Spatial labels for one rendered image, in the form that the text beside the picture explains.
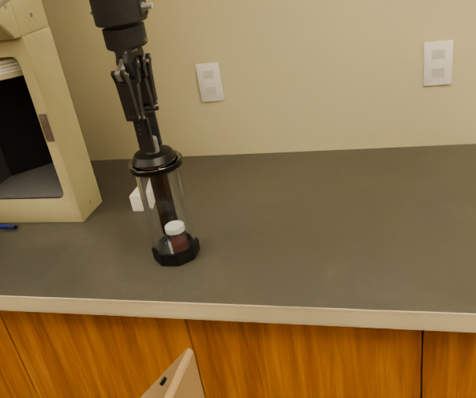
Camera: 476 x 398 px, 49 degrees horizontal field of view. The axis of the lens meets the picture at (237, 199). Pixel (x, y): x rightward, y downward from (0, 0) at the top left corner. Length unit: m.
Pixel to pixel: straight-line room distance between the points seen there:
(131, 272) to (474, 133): 0.99
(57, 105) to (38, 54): 0.12
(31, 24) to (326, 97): 0.79
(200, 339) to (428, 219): 0.54
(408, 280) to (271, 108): 0.75
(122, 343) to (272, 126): 0.77
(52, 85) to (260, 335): 0.75
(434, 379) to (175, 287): 0.52
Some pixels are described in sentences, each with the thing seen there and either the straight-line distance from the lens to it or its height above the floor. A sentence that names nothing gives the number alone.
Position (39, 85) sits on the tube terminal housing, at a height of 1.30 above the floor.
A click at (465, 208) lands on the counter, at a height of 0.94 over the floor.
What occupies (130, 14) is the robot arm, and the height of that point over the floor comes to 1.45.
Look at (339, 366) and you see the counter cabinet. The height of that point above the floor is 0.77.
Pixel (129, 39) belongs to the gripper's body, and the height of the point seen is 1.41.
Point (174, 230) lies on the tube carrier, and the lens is 1.07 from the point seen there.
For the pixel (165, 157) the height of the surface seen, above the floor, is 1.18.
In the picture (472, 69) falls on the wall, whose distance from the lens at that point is 1.52.
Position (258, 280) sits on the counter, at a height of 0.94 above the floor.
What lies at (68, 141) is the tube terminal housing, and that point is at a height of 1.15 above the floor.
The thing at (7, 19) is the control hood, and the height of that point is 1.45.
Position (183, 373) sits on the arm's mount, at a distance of 0.47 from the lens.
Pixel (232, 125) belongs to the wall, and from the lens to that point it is 1.60.
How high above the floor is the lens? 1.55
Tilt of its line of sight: 27 degrees down
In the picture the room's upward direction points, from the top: 9 degrees counter-clockwise
